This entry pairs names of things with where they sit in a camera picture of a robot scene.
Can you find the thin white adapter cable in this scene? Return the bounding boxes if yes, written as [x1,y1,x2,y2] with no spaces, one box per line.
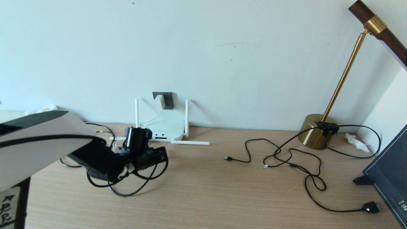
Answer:
[111,110,162,150]

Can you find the black ethernet cable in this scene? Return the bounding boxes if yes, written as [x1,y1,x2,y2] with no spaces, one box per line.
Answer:
[60,122,115,168]

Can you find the white wifi router with antennas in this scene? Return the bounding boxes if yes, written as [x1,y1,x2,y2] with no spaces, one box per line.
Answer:
[110,99,210,146]

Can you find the brass desk lamp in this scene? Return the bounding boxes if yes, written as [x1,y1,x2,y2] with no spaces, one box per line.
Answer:
[298,0,407,150]

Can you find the crumpled white tissue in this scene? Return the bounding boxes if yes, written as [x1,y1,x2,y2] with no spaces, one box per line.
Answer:
[345,133,370,153]

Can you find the black plastic clip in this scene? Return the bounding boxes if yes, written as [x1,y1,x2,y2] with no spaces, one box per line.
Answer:
[352,175,374,186]

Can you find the dark monitor screen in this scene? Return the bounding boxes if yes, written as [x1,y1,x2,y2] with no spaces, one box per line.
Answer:
[364,124,407,228]

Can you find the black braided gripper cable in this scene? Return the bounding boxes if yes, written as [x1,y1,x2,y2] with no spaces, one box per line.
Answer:
[86,162,159,197]

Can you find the grey wall power socket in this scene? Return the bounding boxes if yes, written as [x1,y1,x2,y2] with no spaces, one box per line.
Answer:
[153,92,174,109]

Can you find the black usb cable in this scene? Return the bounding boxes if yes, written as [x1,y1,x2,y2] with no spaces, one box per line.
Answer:
[224,139,322,178]

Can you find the black inline cord switch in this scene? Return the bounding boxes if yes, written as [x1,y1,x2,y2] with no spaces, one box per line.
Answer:
[316,122,339,136]

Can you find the black lamp power cable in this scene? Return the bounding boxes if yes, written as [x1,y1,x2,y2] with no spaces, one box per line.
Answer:
[263,125,381,213]

